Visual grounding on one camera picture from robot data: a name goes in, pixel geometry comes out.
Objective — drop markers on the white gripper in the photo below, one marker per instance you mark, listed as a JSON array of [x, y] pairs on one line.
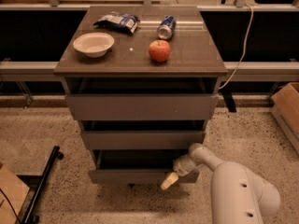
[[181, 166]]

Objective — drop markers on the grey bottom drawer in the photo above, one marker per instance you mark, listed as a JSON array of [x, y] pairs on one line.
[[148, 166]]

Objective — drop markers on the grey drawer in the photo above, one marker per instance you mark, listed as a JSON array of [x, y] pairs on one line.
[[132, 98], [148, 166], [148, 134]]

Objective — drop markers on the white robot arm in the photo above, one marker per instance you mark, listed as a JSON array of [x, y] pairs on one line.
[[238, 196]]

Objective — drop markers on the grey middle drawer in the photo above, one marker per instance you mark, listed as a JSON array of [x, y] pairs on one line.
[[148, 134]]

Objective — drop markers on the grey drawer cabinet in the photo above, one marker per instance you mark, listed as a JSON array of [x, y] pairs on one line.
[[192, 52]]

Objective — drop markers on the grey top drawer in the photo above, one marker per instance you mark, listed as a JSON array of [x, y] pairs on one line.
[[132, 98]]

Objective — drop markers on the red apple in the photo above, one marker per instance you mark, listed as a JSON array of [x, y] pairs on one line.
[[159, 51]]

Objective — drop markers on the black metal bar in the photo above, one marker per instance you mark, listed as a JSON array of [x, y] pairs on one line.
[[29, 217]]

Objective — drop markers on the blue soda can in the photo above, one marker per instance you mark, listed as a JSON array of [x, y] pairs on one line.
[[166, 28]]

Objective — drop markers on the white bowl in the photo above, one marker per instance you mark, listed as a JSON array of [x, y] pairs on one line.
[[93, 45]]

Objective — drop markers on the cardboard box left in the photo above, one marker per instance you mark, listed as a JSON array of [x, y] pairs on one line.
[[12, 195]]

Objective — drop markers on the blue white chip bag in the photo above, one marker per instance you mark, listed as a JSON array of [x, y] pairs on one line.
[[121, 22]]

